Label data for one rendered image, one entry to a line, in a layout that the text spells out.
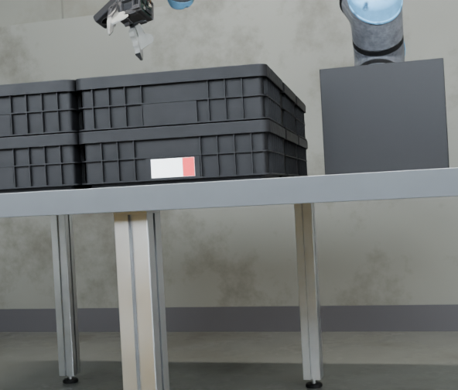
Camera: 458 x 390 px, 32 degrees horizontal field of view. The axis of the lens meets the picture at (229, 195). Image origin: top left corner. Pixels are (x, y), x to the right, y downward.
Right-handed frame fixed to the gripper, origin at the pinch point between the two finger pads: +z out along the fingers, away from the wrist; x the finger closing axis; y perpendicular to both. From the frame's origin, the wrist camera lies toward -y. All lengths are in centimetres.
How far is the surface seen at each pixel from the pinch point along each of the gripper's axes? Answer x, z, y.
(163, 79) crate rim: -30, 32, 30
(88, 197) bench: -55, 65, 31
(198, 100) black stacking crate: -26, 36, 36
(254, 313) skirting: 191, 29, -55
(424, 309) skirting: 205, 35, 22
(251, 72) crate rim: -25, 33, 47
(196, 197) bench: -51, 68, 49
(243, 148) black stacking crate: -20, 46, 42
